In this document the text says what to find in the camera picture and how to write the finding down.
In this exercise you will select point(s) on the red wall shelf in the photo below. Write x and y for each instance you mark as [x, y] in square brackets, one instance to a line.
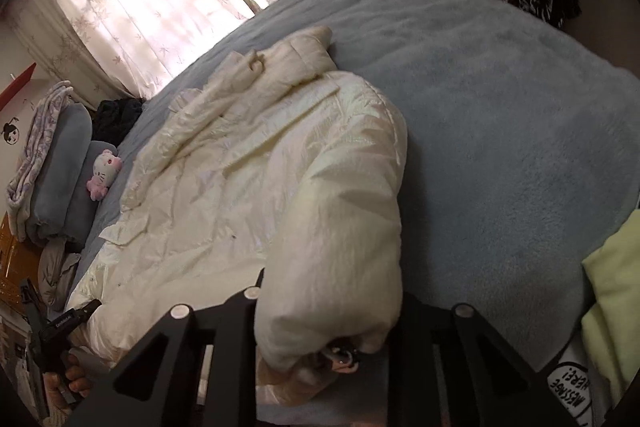
[17, 84]

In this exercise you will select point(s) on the white and pink cat plush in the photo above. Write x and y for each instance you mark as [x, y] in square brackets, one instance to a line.
[104, 172]

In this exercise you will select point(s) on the black crumpled clothing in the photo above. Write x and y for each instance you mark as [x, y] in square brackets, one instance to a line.
[117, 119]

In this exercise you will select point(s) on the wooden bedside furniture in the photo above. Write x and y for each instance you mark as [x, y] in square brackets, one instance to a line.
[17, 257]

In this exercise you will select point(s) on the white purple floral quilt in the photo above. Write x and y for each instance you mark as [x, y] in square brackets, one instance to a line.
[37, 147]

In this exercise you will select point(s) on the white puffer jacket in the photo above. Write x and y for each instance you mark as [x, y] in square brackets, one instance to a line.
[250, 182]

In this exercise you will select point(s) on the blue fleece bed cover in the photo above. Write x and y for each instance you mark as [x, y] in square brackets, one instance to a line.
[500, 132]

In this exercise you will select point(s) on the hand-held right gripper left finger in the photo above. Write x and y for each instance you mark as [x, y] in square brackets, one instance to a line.
[240, 307]

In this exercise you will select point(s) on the person's left hand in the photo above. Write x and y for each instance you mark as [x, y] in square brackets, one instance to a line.
[77, 377]

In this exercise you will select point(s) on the cartoon face wall sticker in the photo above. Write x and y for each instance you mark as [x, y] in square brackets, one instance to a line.
[10, 132]

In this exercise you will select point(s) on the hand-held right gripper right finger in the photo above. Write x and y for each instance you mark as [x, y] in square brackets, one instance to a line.
[420, 322]

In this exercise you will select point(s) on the white printed shirt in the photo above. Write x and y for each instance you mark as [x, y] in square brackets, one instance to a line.
[570, 387]

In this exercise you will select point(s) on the blue fleece pillow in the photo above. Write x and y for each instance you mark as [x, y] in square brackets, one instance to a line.
[82, 217]
[60, 167]

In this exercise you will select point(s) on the light green garment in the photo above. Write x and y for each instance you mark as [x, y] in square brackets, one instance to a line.
[615, 307]

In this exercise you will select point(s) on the grey crumpled cloth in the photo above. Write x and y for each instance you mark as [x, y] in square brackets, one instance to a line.
[55, 272]

